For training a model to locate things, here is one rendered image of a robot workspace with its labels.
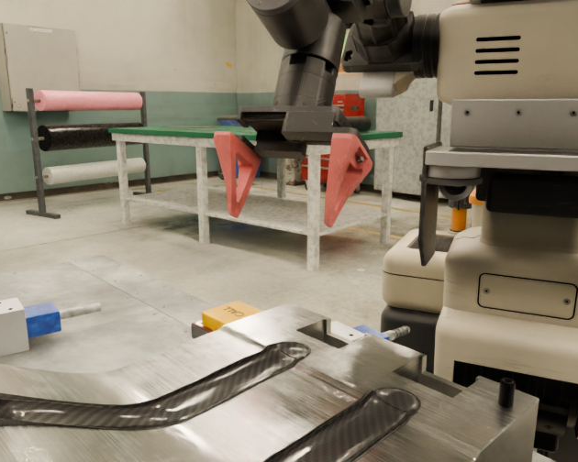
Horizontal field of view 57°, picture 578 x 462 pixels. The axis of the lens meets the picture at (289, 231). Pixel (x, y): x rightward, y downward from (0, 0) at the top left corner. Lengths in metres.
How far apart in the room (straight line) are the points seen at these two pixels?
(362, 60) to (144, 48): 7.08
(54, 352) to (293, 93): 0.43
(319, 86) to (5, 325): 0.46
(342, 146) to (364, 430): 0.23
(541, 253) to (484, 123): 0.20
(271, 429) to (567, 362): 0.49
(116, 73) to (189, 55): 1.21
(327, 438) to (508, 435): 0.12
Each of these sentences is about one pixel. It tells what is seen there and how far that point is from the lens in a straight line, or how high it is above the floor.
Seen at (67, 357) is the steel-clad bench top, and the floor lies 0.80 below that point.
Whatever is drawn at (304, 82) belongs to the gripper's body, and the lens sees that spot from 0.50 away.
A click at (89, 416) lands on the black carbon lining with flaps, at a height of 0.90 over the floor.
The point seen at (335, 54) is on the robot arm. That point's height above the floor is 1.14.
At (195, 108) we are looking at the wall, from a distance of 8.23.
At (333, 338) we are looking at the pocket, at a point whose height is 0.87.
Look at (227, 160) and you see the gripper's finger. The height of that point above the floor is 1.04.
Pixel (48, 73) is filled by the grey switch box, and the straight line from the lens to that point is 6.85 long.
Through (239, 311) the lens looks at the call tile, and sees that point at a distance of 0.69.
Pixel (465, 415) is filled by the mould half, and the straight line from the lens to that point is 0.39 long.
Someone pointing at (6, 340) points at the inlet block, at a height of 0.82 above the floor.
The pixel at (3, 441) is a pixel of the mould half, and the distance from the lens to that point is 0.32.
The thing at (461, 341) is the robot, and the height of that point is 0.78.
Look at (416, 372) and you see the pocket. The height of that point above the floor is 0.88.
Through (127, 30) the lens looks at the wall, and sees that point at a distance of 7.71.
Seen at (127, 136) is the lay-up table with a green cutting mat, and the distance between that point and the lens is 4.97.
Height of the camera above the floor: 1.09
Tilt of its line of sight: 13 degrees down
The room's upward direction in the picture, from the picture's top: straight up
